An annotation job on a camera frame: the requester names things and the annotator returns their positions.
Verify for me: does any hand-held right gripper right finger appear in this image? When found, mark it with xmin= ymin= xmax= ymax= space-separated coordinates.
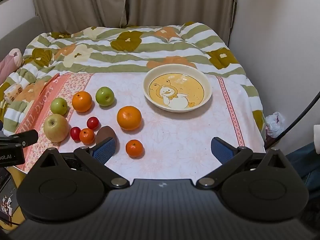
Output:
xmin=196 ymin=137 xmax=297 ymax=190

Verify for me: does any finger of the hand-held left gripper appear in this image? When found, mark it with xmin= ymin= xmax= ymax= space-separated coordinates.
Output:
xmin=9 ymin=129 xmax=39 ymax=147

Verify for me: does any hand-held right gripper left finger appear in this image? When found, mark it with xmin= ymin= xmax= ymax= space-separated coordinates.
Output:
xmin=30 ymin=137 xmax=130 ymax=189

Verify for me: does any brown kiwi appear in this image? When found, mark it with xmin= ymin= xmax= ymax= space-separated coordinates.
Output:
xmin=96 ymin=126 xmax=118 ymax=145

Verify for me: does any small tangerine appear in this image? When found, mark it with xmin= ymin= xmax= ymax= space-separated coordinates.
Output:
xmin=125 ymin=139 xmax=144 ymax=158
xmin=79 ymin=128 xmax=95 ymax=145

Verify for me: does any yellow apple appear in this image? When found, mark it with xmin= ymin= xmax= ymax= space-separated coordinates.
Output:
xmin=43 ymin=114 xmax=70 ymax=142

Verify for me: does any red tomato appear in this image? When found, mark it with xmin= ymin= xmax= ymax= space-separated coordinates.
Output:
xmin=87 ymin=117 xmax=100 ymax=130
xmin=70 ymin=127 xmax=81 ymax=141

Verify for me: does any large orange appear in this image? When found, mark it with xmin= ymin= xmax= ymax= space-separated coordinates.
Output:
xmin=117 ymin=106 xmax=142 ymax=131

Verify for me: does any cream plate with duck print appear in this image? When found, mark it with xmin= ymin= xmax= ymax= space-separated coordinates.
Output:
xmin=143 ymin=64 xmax=213 ymax=112

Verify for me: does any printed dark box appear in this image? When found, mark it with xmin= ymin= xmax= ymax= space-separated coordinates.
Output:
xmin=0 ymin=175 xmax=20 ymax=224

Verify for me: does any green apple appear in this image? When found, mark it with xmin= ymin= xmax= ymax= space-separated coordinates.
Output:
xmin=95 ymin=87 xmax=115 ymax=106
xmin=50 ymin=98 xmax=68 ymax=116

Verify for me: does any white tissue packet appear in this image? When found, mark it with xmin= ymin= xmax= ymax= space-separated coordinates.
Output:
xmin=4 ymin=83 xmax=24 ymax=104

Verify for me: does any pink printed cloth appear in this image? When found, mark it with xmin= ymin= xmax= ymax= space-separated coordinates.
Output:
xmin=15 ymin=72 xmax=266 ymax=173

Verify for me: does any medium orange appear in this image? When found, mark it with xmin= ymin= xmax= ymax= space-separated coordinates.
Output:
xmin=72 ymin=91 xmax=93 ymax=113

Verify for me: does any white plastic bag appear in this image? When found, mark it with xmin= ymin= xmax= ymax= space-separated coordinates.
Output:
xmin=265 ymin=112 xmax=286 ymax=138

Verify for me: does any pink pillow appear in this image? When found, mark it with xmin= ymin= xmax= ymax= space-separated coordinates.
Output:
xmin=0 ymin=49 xmax=23 ymax=80

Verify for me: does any dark blue cloth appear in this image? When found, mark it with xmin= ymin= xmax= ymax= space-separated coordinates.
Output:
xmin=285 ymin=142 xmax=320 ymax=198

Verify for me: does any white paper roll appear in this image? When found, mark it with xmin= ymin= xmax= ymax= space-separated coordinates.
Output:
xmin=313 ymin=124 xmax=320 ymax=154

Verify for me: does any grey headboard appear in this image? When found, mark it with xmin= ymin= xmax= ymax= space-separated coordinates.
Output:
xmin=0 ymin=15 xmax=50 ymax=55

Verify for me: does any floral striped blanket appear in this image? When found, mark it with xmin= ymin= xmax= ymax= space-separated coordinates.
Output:
xmin=0 ymin=22 xmax=266 ymax=140

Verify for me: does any beige curtain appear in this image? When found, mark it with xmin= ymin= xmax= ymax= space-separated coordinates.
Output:
xmin=29 ymin=0 xmax=128 ymax=34
xmin=124 ymin=0 xmax=238 ymax=48

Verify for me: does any black cable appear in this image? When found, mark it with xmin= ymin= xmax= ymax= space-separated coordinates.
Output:
xmin=264 ymin=87 xmax=320 ymax=153

